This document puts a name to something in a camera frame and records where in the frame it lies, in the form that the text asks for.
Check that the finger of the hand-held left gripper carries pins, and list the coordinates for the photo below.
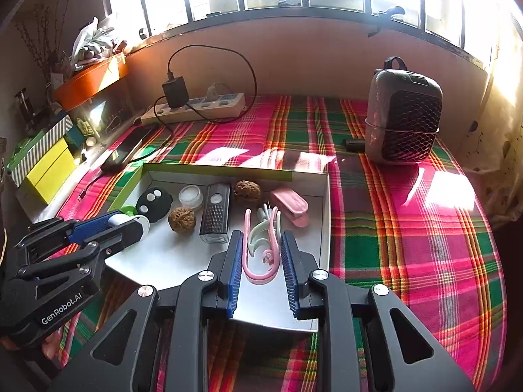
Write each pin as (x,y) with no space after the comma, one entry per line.
(122,235)
(94,224)

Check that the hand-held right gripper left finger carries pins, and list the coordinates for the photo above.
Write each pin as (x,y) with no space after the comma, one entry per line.
(235,273)

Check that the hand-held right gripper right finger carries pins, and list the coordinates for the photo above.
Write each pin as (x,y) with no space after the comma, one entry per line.
(289,273)

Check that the pink ear hook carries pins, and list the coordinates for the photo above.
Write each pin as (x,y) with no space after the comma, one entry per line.
(257,275)

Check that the green and white spool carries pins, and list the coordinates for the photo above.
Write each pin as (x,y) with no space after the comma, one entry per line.
(128,211)

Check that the black oval remote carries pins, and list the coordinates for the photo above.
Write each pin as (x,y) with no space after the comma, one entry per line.
(157,208)

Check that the pale green ear hook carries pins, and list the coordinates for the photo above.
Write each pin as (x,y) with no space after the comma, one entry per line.
(257,232)

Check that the green cardboard box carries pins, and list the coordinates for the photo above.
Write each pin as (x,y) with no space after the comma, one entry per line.
(171,261)

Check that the black bike light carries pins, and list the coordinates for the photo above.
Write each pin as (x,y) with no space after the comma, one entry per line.
(214,220)

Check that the brown walnut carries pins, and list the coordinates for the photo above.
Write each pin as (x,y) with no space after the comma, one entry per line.
(247,192)
(182,220)

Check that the pink clip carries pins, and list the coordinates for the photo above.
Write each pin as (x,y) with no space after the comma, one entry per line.
(290,204)

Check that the small clear plastic jar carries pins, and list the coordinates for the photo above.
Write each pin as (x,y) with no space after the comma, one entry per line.
(191,198)

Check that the black phone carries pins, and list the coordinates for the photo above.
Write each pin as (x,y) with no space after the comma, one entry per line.
(124,151)

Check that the green printed card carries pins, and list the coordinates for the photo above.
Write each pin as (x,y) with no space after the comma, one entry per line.
(85,127)

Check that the yellow striped gift box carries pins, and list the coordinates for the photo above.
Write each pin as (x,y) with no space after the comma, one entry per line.
(45,137)

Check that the plaid tablecloth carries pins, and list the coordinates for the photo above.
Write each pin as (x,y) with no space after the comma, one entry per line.
(408,232)

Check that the orange planter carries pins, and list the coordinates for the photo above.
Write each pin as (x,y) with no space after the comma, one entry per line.
(88,81)

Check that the black charger adapter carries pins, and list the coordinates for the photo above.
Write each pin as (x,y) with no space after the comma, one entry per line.
(175,92)

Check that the white power strip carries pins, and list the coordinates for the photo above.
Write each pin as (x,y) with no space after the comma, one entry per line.
(220,106)

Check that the white plug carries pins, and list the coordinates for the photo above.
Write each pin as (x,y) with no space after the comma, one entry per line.
(212,92)

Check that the white crumpled bag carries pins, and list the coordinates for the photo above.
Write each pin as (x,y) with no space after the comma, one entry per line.
(88,39)

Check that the dried twigs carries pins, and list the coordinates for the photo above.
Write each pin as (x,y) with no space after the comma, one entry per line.
(39,45)

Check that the grey mesh heater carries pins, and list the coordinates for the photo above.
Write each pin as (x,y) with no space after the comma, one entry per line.
(404,122)

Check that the dotted cream curtain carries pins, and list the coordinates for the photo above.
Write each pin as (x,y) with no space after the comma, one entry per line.
(498,179)

